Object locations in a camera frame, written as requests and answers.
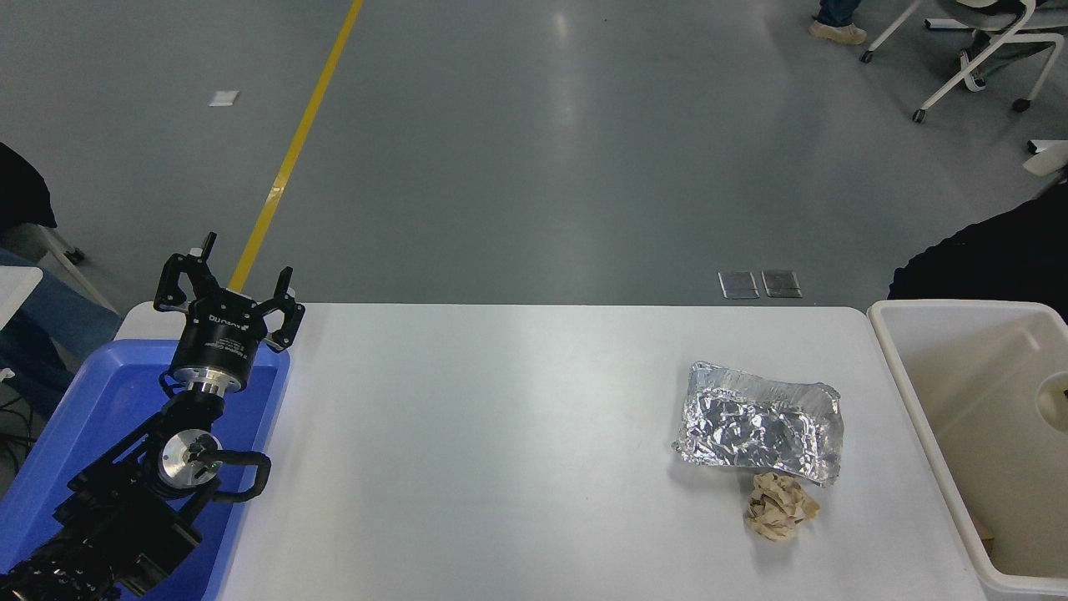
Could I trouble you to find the grey chair with casters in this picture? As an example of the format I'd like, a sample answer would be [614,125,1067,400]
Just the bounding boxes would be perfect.
[17,221,118,314]

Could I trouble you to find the white paper cup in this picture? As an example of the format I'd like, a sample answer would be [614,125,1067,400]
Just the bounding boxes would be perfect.
[1035,370,1068,433]

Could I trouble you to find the walking person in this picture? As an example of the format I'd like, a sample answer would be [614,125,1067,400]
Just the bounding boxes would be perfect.
[808,0,869,46]

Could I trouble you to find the white side table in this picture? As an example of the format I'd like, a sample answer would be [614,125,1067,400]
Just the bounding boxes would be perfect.
[0,265,43,331]

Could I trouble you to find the seated person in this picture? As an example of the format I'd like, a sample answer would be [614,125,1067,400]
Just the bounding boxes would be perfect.
[0,140,122,418]

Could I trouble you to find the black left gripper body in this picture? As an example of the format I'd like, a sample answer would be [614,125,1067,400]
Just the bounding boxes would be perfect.
[170,290,270,388]

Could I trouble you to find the crumpled silver foil tray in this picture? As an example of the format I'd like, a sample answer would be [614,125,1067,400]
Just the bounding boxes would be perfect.
[673,361,844,486]

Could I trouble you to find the crumpled tan paper ball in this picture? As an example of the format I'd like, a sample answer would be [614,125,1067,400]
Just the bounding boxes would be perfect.
[744,472,821,542]

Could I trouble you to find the white furniture piece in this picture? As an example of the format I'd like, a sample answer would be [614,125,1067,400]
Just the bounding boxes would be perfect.
[1025,139,1068,178]

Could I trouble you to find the large pale plastic bin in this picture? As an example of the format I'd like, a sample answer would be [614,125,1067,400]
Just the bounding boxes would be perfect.
[868,299,1068,598]

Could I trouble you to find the blue plastic tray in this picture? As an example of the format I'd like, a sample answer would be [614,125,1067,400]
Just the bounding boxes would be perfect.
[0,338,291,601]

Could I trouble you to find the black floor cables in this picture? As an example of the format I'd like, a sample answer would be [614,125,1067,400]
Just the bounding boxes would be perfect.
[0,392,38,470]

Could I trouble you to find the white rolling chair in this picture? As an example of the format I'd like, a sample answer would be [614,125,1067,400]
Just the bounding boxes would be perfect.
[859,0,1068,124]

